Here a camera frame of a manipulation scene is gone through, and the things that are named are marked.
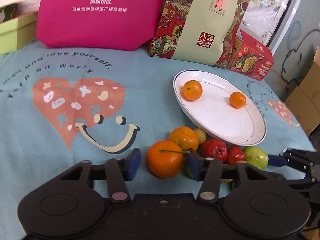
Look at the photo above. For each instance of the large orange with stem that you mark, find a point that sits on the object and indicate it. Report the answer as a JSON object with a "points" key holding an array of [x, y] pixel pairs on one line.
{"points": [[165, 159]]}

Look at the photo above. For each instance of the blue printed tablecloth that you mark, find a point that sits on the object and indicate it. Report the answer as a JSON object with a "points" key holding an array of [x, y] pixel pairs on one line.
{"points": [[61, 106]]}

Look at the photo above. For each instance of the green gift box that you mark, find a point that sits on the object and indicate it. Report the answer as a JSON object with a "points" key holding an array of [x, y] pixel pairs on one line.
{"points": [[16, 30]]}

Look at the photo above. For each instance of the orange tangerine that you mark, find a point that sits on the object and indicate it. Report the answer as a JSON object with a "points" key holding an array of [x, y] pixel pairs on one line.
{"points": [[185, 138]]}

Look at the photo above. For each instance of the small red apple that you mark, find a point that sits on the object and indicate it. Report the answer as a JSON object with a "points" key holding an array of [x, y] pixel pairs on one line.
{"points": [[235, 154]]}

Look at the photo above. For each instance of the cardboard boxes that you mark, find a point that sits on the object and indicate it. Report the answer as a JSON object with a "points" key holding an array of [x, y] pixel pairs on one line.
{"points": [[303, 102]]}

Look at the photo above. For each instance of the tan longan fruit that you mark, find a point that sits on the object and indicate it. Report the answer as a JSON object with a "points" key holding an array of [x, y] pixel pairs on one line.
{"points": [[201, 135]]}

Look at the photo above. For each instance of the white oval plate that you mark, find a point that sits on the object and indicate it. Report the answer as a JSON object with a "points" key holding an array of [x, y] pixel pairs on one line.
{"points": [[213, 113]]}

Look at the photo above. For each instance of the small orange on plate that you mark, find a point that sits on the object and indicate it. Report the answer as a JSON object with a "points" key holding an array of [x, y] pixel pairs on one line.
{"points": [[192, 90]]}

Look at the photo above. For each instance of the green jujube fruit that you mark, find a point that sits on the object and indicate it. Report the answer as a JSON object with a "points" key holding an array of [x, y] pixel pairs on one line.
{"points": [[256, 156], [187, 170]]}

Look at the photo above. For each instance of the red green gift bag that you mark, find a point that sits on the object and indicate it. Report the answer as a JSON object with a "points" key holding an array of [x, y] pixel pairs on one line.
{"points": [[201, 31]]}

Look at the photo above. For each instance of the floral white bag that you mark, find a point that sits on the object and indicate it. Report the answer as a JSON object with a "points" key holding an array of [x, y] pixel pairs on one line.
{"points": [[262, 18]]}

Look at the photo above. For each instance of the magenta tote bag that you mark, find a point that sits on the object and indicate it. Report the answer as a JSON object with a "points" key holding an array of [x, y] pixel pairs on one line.
{"points": [[112, 24]]}

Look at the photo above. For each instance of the small orange right side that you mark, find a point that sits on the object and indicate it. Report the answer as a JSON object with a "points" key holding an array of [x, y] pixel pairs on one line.
{"points": [[237, 100]]}

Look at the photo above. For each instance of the large red apple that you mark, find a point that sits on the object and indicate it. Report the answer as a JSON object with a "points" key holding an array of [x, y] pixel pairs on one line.
{"points": [[214, 148]]}

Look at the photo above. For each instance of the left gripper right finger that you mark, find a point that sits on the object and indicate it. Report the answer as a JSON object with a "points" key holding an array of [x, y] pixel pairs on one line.
{"points": [[251, 200]]}

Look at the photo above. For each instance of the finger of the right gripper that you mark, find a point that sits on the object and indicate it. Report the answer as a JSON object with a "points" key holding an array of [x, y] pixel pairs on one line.
{"points": [[277, 160]]}

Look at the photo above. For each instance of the red cracker box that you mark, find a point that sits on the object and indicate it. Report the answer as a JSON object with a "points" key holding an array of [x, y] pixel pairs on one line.
{"points": [[250, 57]]}

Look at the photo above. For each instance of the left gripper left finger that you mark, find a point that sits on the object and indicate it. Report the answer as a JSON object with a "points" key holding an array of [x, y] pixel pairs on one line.
{"points": [[76, 200]]}

